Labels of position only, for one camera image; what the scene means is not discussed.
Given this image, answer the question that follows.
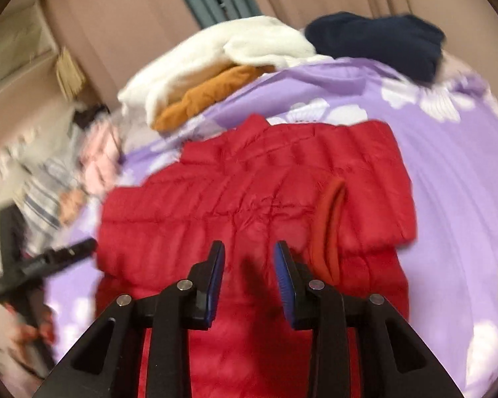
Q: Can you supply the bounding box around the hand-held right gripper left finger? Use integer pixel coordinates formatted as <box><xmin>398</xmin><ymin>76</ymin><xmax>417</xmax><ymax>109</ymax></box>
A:
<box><xmin>33</xmin><ymin>240</ymin><xmax>226</xmax><ymax>398</ymax></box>

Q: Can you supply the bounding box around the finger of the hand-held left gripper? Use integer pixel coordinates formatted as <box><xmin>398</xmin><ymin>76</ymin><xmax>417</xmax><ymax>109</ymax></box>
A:
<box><xmin>37</xmin><ymin>238</ymin><xmax>98</xmax><ymax>276</ymax></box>

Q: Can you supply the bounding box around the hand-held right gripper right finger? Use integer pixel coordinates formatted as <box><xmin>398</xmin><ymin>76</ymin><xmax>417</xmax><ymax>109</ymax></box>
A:
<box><xmin>273</xmin><ymin>240</ymin><xmax>476</xmax><ymax>398</ymax></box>

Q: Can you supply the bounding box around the red puffer jacket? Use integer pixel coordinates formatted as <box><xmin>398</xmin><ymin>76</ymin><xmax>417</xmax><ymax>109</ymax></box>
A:
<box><xmin>95</xmin><ymin>114</ymin><xmax>419</xmax><ymax>398</ymax></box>

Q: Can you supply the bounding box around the person's left hand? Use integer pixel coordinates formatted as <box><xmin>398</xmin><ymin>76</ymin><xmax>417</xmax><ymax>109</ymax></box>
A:
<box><xmin>7</xmin><ymin>303</ymin><xmax>55</xmax><ymax>346</ymax></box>

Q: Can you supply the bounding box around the tan cloth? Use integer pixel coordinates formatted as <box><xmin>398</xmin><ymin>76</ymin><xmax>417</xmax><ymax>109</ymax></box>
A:
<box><xmin>61</xmin><ymin>190</ymin><xmax>89</xmax><ymax>221</ymax></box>

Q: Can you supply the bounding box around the grey striped cloth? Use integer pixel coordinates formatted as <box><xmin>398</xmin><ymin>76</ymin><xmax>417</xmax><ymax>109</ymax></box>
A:
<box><xmin>23</xmin><ymin>158</ymin><xmax>84</xmax><ymax>249</ymax></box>

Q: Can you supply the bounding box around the pink garment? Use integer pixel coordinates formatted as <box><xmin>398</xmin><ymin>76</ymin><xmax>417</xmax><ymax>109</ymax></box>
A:
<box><xmin>81</xmin><ymin>126</ymin><xmax>123</xmax><ymax>195</ymax></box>

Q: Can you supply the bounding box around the woven straw item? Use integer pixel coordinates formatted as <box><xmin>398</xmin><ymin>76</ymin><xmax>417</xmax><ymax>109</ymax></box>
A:
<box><xmin>56</xmin><ymin>47</ymin><xmax>86</xmax><ymax>100</ymax></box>

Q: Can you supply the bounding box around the mustard orange garment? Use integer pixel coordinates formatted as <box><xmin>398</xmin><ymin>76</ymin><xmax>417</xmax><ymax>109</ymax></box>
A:
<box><xmin>151</xmin><ymin>64</ymin><xmax>277</xmax><ymax>131</ymax></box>

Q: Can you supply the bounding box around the purple floral bed sheet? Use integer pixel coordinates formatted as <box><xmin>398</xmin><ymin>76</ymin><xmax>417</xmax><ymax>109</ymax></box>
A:
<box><xmin>45</xmin><ymin>56</ymin><xmax>498</xmax><ymax>398</ymax></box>

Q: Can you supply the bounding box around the white fleece garment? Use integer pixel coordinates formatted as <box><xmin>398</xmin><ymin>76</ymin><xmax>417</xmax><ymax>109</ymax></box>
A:
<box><xmin>117</xmin><ymin>16</ymin><xmax>322</xmax><ymax>129</ymax></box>

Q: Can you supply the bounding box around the beige curtain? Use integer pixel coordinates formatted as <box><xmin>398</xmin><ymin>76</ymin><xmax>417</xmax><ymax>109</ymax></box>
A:
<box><xmin>39</xmin><ymin>0</ymin><xmax>482</xmax><ymax>104</ymax></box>

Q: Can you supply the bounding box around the navy blue garment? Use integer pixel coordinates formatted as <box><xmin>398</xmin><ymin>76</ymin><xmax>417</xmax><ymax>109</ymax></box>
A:
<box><xmin>305</xmin><ymin>12</ymin><xmax>447</xmax><ymax>84</ymax></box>

